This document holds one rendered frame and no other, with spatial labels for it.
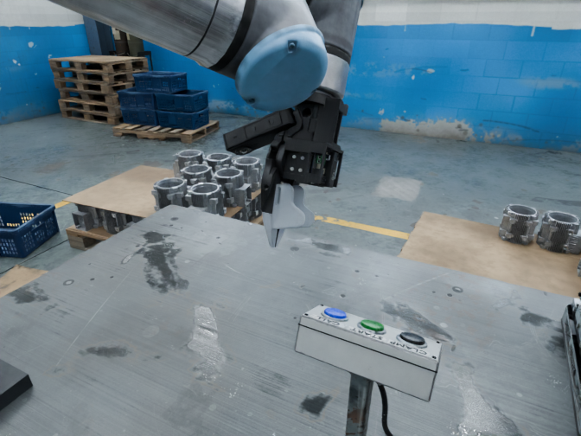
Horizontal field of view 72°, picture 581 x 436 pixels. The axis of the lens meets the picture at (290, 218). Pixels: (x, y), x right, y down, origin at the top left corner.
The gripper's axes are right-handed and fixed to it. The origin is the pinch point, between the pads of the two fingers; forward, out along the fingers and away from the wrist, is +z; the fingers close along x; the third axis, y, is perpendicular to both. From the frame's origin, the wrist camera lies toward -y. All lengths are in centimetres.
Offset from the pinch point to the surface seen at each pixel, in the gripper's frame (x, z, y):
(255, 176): 186, -8, -111
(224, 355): 18.1, 29.1, -14.3
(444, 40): 471, -213, -46
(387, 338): -1.9, 8.1, 18.9
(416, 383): -3.7, 11.5, 23.2
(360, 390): -0.1, 16.4, 16.8
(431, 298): 53, 14, 21
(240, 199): 164, 8, -106
